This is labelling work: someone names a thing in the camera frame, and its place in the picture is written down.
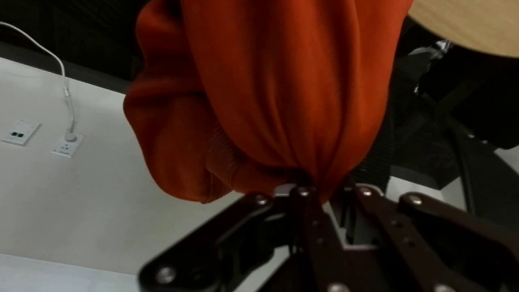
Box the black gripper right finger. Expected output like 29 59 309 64
345 184 519 292

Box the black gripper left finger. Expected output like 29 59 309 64
136 184 358 292

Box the orange cloth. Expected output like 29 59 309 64
121 0 415 205

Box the black mesh office chair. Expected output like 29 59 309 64
350 22 519 229

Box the white wall socket with plug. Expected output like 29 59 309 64
51 132 85 160

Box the white power cable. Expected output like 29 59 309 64
0 20 79 143

